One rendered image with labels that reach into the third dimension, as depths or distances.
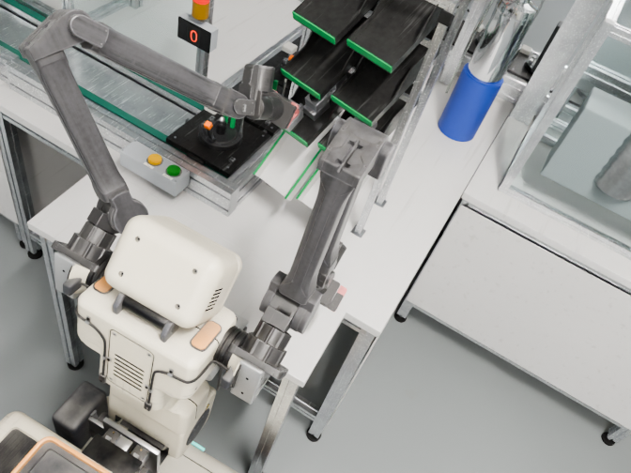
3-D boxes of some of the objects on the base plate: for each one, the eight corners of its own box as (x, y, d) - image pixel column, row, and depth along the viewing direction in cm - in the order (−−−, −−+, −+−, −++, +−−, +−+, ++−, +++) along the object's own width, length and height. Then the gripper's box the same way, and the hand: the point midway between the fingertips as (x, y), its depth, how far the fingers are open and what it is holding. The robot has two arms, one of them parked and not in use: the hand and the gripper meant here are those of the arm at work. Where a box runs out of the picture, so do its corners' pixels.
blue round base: (467, 147, 233) (497, 92, 213) (432, 129, 236) (458, 72, 215) (479, 129, 243) (509, 73, 223) (445, 112, 246) (471, 55, 225)
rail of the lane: (227, 217, 184) (231, 192, 176) (9, 88, 200) (4, 60, 192) (238, 206, 187) (241, 182, 179) (23, 81, 203) (17, 53, 195)
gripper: (241, 110, 147) (270, 111, 161) (273, 130, 144) (300, 129, 158) (253, 84, 144) (281, 88, 158) (285, 105, 142) (312, 107, 156)
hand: (289, 109), depth 157 cm, fingers closed on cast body, 4 cm apart
